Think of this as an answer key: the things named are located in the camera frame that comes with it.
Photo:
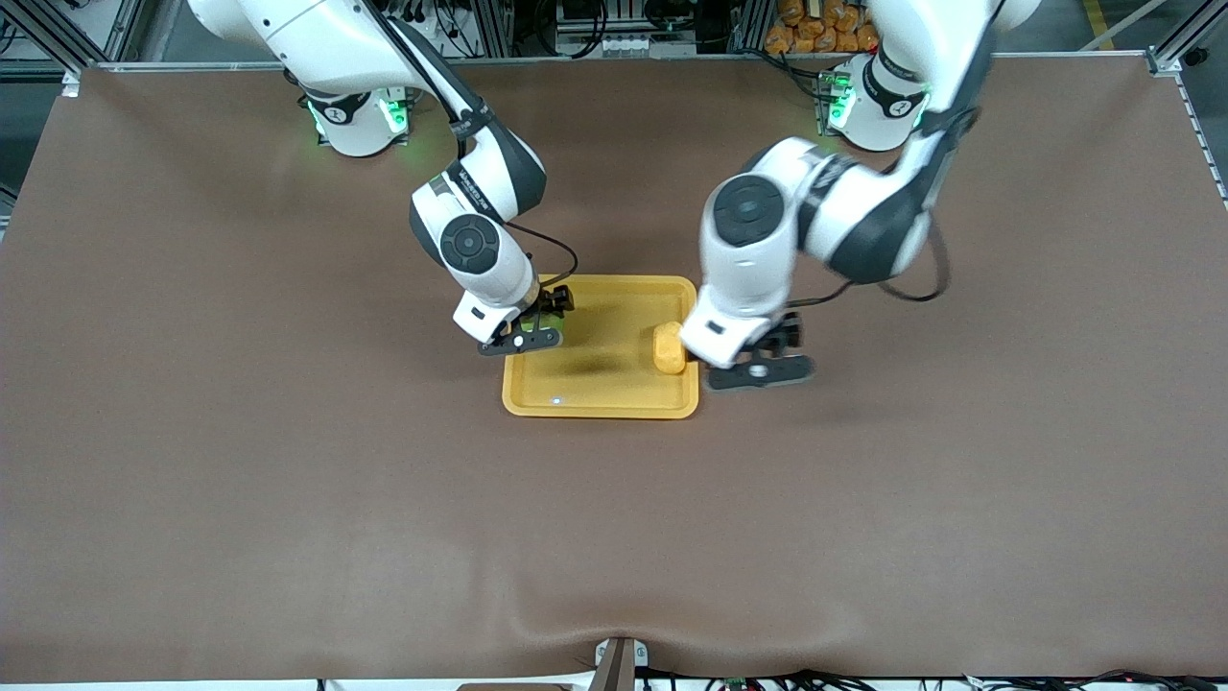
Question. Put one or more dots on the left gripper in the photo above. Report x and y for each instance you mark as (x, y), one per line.
(784, 335)

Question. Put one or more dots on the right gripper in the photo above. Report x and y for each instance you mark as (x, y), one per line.
(554, 301)

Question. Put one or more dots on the yellow potato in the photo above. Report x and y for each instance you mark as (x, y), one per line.
(667, 350)

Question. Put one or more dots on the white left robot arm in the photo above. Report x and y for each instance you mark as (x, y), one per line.
(748, 221)

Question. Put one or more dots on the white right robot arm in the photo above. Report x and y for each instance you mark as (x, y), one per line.
(470, 240)

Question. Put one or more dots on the yellow plastic tray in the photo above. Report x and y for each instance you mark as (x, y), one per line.
(614, 393)

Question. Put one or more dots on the brown table mat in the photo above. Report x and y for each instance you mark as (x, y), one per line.
(614, 528)

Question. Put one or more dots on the small white power strip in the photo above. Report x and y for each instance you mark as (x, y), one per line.
(631, 45)

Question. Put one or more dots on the pile of orange items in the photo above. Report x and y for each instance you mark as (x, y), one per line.
(815, 29)

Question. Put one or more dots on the silver table edge rail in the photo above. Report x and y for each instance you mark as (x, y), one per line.
(595, 60)

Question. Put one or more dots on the aluminium frame post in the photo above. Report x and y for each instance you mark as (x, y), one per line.
(750, 24)
(494, 27)

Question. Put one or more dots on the perforated metal side rail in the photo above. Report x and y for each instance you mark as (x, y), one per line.
(1204, 139)

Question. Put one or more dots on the aluminium corner frame beam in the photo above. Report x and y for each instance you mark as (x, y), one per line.
(1175, 53)
(67, 34)

